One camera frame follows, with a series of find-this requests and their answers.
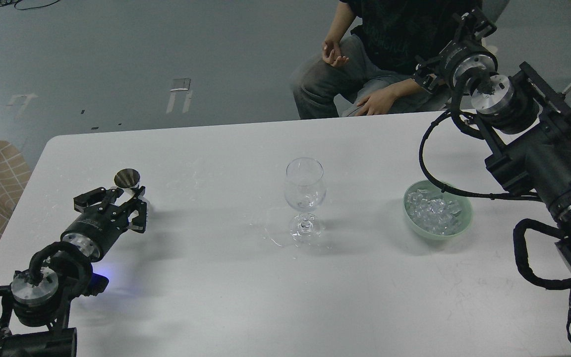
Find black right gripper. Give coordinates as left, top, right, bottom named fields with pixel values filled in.
left=412, top=7, right=498, bottom=94

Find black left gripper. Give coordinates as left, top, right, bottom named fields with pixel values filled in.
left=60, top=186, right=148, bottom=262

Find steel cocktail jigger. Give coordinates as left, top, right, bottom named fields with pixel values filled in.
left=114, top=169, right=150, bottom=205

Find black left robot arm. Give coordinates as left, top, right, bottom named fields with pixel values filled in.
left=0, top=184, right=148, bottom=357

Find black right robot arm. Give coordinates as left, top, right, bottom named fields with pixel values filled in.
left=414, top=7, right=571, bottom=327

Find clear ice cubes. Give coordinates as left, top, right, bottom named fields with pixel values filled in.
left=404, top=189, right=463, bottom=237

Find clear wine glass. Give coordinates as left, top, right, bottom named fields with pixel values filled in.
left=284, top=157, right=327, bottom=244

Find person left hand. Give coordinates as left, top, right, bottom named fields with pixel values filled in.
left=355, top=84, right=400, bottom=116

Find person right hand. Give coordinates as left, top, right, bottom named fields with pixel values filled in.
left=322, top=39, right=350, bottom=68

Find seated person in black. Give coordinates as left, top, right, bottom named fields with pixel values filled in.
left=290, top=0, right=484, bottom=119

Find green bowl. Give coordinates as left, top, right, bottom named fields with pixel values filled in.
left=402, top=180, right=473, bottom=242

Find black floor cable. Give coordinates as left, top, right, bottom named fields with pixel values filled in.
left=0, top=0, right=62, bottom=20

